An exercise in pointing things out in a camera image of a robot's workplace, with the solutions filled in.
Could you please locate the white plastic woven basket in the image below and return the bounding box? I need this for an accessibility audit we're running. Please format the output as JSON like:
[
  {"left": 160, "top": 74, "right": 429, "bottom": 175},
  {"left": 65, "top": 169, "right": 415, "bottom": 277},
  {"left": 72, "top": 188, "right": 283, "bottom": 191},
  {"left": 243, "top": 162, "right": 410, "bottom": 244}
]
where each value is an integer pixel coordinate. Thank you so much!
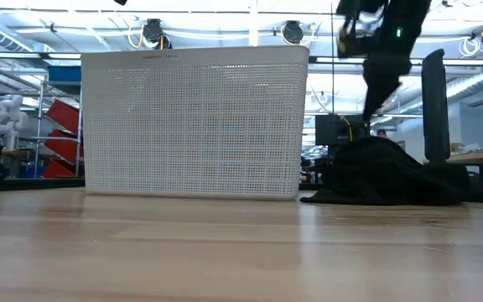
[{"left": 80, "top": 44, "right": 311, "bottom": 202}]

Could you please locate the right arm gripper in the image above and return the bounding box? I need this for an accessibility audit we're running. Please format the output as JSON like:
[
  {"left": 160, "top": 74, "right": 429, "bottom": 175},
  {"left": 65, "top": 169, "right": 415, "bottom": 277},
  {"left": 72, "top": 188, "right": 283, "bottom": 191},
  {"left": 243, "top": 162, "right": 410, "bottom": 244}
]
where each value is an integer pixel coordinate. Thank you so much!
[{"left": 335, "top": 0, "right": 413, "bottom": 123}]

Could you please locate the black metal table frame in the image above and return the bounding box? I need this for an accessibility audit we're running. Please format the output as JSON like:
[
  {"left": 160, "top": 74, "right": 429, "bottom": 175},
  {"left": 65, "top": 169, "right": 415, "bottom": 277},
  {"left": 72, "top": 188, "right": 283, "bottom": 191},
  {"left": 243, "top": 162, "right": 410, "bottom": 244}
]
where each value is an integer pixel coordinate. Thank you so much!
[{"left": 0, "top": 177, "right": 86, "bottom": 194}]

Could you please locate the black garment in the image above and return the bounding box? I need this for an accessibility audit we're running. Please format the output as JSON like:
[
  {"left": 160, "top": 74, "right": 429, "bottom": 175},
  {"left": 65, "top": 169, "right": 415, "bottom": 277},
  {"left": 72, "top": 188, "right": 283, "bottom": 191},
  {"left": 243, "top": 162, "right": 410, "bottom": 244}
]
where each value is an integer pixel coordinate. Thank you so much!
[{"left": 299, "top": 135, "right": 483, "bottom": 207}]

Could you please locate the red bin storage rack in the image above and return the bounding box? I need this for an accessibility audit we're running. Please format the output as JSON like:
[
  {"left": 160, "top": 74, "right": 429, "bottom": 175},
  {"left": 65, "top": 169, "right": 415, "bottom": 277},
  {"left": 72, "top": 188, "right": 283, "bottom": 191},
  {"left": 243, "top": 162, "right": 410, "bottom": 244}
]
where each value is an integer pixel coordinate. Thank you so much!
[{"left": 34, "top": 75, "right": 86, "bottom": 180}]

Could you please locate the black chair back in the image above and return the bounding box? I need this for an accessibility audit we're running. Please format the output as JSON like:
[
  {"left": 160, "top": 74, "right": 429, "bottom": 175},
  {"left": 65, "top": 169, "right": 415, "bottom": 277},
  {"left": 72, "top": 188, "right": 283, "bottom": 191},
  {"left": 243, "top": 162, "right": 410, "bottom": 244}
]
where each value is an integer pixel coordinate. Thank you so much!
[{"left": 420, "top": 48, "right": 452, "bottom": 165}]

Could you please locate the wooden background table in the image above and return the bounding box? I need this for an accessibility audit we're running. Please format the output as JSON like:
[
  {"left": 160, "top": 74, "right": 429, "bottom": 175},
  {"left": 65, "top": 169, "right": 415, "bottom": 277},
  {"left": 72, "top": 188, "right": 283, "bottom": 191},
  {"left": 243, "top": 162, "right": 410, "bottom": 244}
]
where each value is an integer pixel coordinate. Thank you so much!
[{"left": 423, "top": 148, "right": 483, "bottom": 182}]

